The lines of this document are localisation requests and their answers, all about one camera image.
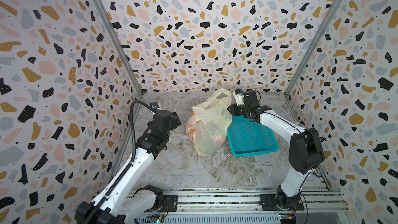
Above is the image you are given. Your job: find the cream plastic bag orange print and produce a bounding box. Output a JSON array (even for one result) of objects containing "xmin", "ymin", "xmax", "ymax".
[{"xmin": 185, "ymin": 89, "xmax": 232, "ymax": 156}]

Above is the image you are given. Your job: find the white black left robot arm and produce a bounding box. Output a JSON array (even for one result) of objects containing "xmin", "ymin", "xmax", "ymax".
[{"xmin": 75, "ymin": 110, "xmax": 181, "ymax": 224}]

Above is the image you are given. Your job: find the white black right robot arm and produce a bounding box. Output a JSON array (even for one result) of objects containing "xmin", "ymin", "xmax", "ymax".
[{"xmin": 228, "ymin": 89, "xmax": 325, "ymax": 210}]

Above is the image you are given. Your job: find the teal plastic basket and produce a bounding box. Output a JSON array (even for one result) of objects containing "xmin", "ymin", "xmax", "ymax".
[{"xmin": 227, "ymin": 116, "xmax": 279, "ymax": 157}]

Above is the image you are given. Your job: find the green circuit board left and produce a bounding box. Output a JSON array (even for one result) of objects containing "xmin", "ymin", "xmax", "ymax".
[{"xmin": 144, "ymin": 215, "xmax": 165, "ymax": 224}]

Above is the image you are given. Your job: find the green circuit board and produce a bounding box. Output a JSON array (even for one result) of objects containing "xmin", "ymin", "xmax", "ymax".
[
  {"xmin": 144, "ymin": 215, "xmax": 165, "ymax": 224},
  {"xmin": 279, "ymin": 214, "xmax": 296, "ymax": 224}
]

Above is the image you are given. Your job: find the green circuit board right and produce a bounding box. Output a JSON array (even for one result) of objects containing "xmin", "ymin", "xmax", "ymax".
[{"xmin": 279, "ymin": 214, "xmax": 296, "ymax": 224}]

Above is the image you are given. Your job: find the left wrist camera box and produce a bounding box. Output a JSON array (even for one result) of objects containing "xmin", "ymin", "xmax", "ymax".
[{"xmin": 150, "ymin": 102, "xmax": 161, "ymax": 112}]

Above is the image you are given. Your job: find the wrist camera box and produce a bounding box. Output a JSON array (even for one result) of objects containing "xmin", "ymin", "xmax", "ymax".
[
  {"xmin": 233, "ymin": 89, "xmax": 245, "ymax": 106},
  {"xmin": 150, "ymin": 102, "xmax": 161, "ymax": 112}
]

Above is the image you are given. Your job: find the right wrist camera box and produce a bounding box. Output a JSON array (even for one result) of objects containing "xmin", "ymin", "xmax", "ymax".
[{"xmin": 233, "ymin": 89, "xmax": 245, "ymax": 106}]

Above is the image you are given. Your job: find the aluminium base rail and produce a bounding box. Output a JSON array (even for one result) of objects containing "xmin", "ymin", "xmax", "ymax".
[{"xmin": 135, "ymin": 187, "xmax": 354, "ymax": 224}]

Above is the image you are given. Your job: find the black corrugated cable conduit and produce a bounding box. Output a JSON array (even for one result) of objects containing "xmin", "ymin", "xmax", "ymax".
[{"xmin": 81, "ymin": 99, "xmax": 158, "ymax": 224}]

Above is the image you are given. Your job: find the aluminium left corner post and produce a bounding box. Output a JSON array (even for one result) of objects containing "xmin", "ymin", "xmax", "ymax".
[{"xmin": 92, "ymin": 0, "xmax": 143, "ymax": 99}]

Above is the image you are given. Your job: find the aluminium corner post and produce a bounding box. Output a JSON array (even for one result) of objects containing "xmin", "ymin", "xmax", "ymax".
[
  {"xmin": 92, "ymin": 0, "xmax": 143, "ymax": 99},
  {"xmin": 283, "ymin": 0, "xmax": 358, "ymax": 97}
]

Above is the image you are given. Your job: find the aluminium right corner post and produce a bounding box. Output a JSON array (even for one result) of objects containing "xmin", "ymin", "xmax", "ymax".
[{"xmin": 283, "ymin": 0, "xmax": 358, "ymax": 97}]

